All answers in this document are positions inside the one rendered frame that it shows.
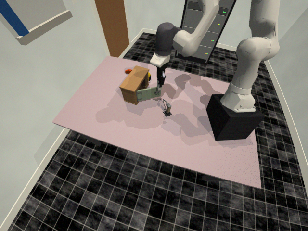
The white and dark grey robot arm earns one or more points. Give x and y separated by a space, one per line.
263 45

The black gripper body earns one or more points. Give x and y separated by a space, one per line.
162 68

